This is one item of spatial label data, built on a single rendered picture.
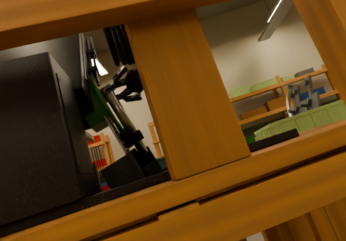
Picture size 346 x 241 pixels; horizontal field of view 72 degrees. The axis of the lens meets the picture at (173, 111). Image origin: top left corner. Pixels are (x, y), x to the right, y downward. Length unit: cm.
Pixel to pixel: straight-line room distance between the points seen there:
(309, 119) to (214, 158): 104
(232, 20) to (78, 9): 720
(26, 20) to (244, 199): 46
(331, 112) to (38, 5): 133
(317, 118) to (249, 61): 575
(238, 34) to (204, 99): 697
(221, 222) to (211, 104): 20
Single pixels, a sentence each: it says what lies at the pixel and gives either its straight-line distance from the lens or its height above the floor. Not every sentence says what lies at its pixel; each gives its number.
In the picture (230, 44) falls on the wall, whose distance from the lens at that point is 720.
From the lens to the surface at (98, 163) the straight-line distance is 606.
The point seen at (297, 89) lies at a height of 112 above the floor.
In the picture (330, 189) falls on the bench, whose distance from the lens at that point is 51.
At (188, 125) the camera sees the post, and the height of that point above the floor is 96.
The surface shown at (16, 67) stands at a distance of 64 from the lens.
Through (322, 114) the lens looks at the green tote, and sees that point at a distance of 144.
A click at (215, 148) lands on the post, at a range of 42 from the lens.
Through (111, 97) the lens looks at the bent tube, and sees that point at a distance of 76.
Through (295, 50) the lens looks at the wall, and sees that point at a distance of 764.
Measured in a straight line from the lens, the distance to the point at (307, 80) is 160.
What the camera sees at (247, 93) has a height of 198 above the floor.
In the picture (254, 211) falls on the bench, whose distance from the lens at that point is 45.
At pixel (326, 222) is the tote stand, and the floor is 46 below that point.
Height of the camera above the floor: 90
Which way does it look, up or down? 12 degrees up
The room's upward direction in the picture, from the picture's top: 18 degrees counter-clockwise
